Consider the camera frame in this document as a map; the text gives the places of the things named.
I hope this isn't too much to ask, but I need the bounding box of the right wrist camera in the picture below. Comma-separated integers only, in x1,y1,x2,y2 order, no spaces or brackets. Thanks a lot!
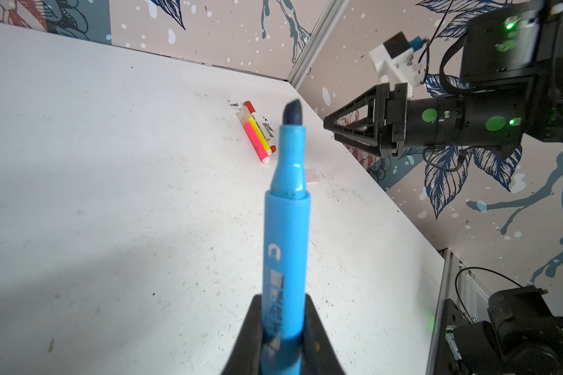
368,32,426,88

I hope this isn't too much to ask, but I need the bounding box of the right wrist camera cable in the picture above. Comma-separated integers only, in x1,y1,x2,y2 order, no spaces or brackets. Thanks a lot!
417,0,456,67

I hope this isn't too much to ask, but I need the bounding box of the blue highlighter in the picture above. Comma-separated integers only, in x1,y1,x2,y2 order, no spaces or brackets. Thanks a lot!
261,100,311,374

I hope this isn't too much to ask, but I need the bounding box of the pink highlighter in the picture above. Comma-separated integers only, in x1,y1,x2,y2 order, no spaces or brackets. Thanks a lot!
237,112,270,164

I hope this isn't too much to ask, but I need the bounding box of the yellow highlighter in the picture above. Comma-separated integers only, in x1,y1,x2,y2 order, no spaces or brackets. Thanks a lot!
242,106,272,156

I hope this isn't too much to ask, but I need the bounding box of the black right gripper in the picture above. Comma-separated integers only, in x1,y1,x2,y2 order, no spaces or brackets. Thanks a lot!
323,83,408,157

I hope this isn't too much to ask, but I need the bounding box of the white red whiteboard marker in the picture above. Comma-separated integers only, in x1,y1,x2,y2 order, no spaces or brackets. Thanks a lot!
244,101,277,153

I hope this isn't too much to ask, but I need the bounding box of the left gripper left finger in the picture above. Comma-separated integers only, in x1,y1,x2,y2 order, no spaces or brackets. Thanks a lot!
221,295,263,375

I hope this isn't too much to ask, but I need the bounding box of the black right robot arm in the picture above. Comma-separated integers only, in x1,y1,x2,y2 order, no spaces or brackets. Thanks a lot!
324,1,563,163

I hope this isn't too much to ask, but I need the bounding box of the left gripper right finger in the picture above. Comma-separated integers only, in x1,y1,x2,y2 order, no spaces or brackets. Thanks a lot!
302,294,345,375

